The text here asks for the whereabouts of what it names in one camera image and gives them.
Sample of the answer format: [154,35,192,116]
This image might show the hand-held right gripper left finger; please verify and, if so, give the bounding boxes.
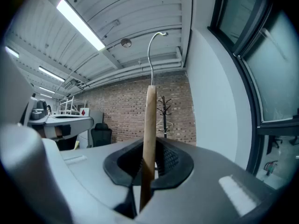
[43,137,144,219]

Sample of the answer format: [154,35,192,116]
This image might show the dark framed glass window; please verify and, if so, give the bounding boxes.
[207,0,299,191]

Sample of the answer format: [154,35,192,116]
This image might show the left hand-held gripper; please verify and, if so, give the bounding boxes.
[27,96,95,139]

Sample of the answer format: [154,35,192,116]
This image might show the white ceiling pipes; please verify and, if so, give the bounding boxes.
[80,47,186,90]

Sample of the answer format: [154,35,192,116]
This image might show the wooden hanger with metal hook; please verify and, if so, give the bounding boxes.
[139,31,169,214]

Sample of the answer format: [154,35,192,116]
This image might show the black coat rack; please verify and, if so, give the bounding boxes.
[157,96,172,139]

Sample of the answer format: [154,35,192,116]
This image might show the black mesh office chair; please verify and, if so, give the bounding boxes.
[90,123,113,148]

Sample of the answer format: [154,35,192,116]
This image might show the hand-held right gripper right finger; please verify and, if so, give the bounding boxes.
[137,136,285,224]

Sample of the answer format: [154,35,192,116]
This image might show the grey partition panel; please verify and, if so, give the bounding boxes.
[89,110,104,126]

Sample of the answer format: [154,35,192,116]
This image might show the white metal shelf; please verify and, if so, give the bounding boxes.
[57,96,87,115]

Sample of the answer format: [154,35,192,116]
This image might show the pale wooden hanger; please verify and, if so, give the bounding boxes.
[156,119,174,128]

